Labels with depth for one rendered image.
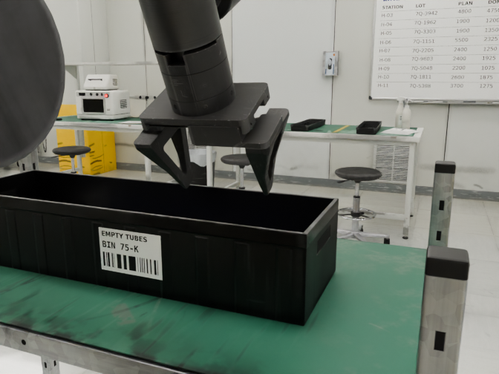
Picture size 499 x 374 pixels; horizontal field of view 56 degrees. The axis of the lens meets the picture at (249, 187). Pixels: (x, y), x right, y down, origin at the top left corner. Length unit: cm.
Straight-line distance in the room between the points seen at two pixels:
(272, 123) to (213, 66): 7
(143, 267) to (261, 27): 508
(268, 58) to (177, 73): 518
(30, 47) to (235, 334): 42
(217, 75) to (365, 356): 32
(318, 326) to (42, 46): 45
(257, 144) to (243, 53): 530
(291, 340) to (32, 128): 40
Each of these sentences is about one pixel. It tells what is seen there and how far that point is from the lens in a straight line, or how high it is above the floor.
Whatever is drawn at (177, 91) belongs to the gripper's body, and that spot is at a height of 122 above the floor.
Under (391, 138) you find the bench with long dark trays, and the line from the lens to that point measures 370.
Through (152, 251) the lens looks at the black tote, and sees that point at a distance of 62.
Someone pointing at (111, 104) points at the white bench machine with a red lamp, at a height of 97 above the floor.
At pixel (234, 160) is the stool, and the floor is 62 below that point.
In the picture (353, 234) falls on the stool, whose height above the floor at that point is 9.
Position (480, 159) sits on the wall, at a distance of 531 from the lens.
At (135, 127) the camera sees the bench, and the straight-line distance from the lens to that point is 451.
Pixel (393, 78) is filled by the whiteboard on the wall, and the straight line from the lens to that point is 523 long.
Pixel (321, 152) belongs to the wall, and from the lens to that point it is 543.
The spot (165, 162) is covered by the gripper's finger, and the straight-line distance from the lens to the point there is 45.
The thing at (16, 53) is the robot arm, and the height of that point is 124.
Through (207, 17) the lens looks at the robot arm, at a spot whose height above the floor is 127.
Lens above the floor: 123
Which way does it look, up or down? 13 degrees down
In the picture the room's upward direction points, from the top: straight up
